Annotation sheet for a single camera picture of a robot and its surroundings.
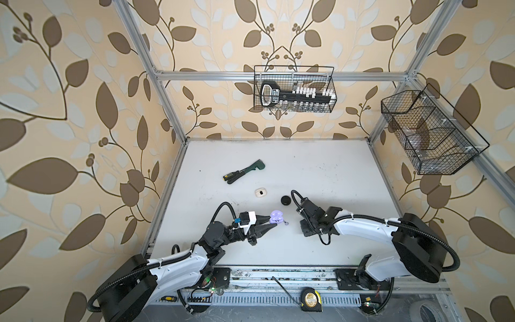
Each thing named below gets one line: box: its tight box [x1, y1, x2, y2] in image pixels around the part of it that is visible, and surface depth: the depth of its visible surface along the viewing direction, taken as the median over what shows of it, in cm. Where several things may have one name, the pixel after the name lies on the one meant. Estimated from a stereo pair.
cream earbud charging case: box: [254, 187, 268, 198], surface depth 98 cm
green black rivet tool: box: [226, 158, 266, 184], surface depth 110 cm
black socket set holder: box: [260, 80, 336, 108], surface depth 84 cm
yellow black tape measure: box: [299, 286, 324, 312], surface depth 69 cm
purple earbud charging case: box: [269, 209, 284, 225], surface depth 68 cm
